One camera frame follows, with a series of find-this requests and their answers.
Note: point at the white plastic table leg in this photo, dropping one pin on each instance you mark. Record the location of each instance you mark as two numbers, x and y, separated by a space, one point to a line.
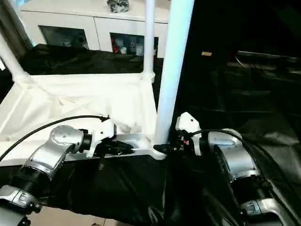
148 35
174 58
11 58

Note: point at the white cup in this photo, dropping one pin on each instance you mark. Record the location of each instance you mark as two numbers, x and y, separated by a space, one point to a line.
140 50
123 50

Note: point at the small tan tag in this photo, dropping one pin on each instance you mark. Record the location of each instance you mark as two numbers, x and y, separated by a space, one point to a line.
206 53

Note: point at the grey speckled ornament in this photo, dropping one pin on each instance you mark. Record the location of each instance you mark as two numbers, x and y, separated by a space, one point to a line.
117 5

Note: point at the black mat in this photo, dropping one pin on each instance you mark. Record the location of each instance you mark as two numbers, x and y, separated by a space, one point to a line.
235 106

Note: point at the white plastic table top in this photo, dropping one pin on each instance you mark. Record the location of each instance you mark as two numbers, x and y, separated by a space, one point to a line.
82 94

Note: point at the long black bar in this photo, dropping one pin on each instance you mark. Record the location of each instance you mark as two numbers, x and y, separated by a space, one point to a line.
270 56

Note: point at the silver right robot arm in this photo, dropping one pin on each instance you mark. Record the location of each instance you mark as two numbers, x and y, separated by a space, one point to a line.
237 153

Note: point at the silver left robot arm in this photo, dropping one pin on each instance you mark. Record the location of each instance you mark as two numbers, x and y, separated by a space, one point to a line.
61 139

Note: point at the white cabinet with glass doors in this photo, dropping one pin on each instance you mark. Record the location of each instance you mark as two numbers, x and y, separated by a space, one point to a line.
70 18

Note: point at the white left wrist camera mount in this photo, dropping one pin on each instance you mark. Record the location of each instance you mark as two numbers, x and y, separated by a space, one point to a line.
103 131

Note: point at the grey curtain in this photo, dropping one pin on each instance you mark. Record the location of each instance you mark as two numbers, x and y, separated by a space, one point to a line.
7 18

